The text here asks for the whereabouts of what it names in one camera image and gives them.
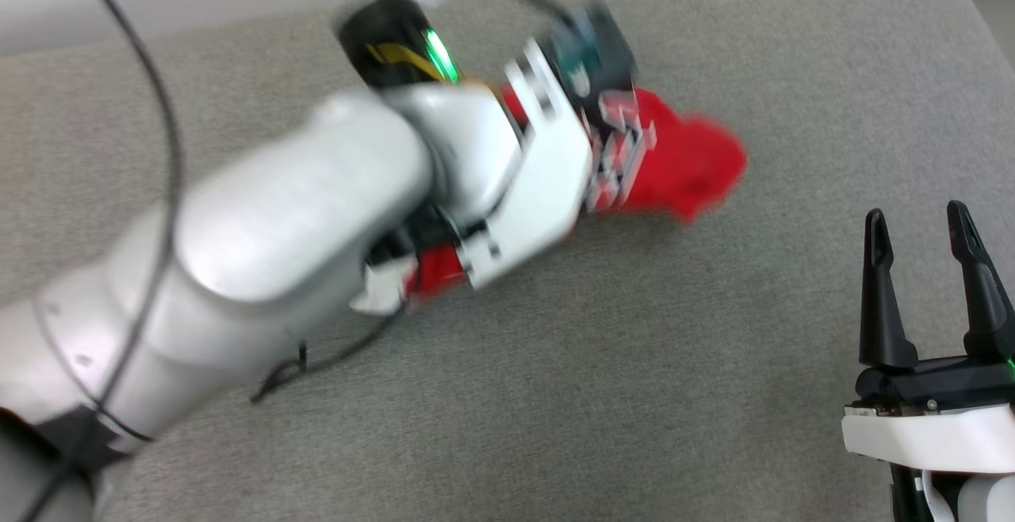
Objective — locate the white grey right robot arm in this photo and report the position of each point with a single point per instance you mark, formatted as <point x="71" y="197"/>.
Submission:
<point x="983" y="502"/>

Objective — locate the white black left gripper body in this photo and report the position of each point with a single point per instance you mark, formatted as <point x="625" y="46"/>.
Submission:
<point x="547" y="173"/>

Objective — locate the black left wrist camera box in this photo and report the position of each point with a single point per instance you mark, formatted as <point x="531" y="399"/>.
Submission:
<point x="607" y="50"/>

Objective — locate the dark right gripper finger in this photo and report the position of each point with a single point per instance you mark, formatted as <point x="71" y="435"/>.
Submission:
<point x="983" y="300"/>
<point x="882" y="316"/>

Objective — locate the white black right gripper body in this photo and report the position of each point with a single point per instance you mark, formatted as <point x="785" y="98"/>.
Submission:
<point x="936" y="435"/>

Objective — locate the grey fabric sofa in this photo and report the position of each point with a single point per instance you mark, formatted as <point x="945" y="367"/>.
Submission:
<point x="634" y="363"/>

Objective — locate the red white printed garment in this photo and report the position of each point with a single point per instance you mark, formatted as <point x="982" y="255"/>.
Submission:
<point x="682" y="165"/>

